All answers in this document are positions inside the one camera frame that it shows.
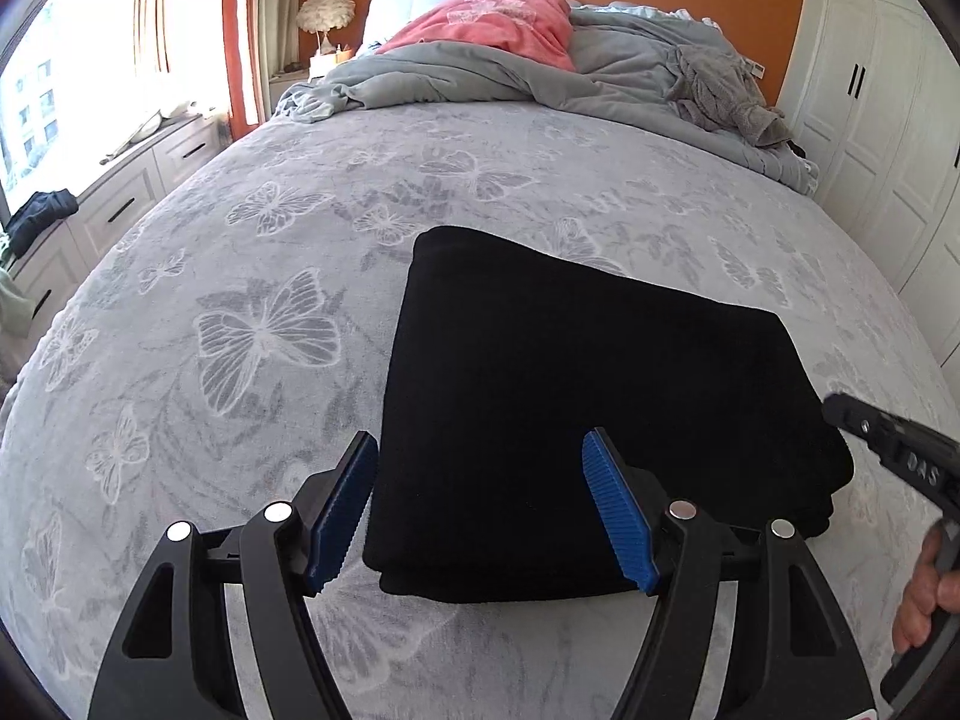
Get small beige box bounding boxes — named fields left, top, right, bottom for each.
left=309, top=45, right=353, bottom=80

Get orange and white curtain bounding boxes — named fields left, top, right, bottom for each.
left=135, top=0, right=301, bottom=140

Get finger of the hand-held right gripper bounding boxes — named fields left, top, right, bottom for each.
left=821, top=392, right=899, bottom=467

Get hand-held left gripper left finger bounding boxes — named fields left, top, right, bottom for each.
left=88, top=431, right=380, bottom=720

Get grey duvet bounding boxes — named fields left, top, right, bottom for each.
left=271, top=4, right=818, bottom=196

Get white nightstand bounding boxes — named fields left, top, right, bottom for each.
left=268, top=71, right=316, bottom=119

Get window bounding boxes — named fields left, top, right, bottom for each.
left=0, top=0, right=226, bottom=218

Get pale green cloth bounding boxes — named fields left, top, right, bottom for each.
left=0, top=266, right=35, bottom=338

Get white wardrobe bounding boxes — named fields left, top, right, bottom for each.
left=776, top=0, right=960, bottom=361

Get person's right hand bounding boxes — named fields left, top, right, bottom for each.
left=895, top=521, right=960, bottom=653

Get white feather table lamp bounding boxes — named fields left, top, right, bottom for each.
left=295, top=0, right=357, bottom=57

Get dark blue folded clothing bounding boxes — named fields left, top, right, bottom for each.
left=4, top=189, right=80, bottom=252

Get light blue padded headboard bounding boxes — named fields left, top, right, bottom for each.
left=360, top=0, right=556, bottom=53

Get crumpled grey garment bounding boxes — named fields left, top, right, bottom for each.
left=667, top=45, right=792, bottom=147

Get pink blanket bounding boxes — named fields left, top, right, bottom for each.
left=375, top=0, right=577, bottom=74

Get white window drawer cabinet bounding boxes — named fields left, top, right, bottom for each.
left=0, top=116, right=226, bottom=331

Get grey butterfly print bedspread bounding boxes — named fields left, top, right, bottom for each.
left=0, top=101, right=953, bottom=720

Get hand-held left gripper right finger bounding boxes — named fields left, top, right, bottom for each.
left=583, top=427, right=878, bottom=720

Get black pants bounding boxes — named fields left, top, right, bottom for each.
left=362, top=226, right=856, bottom=605

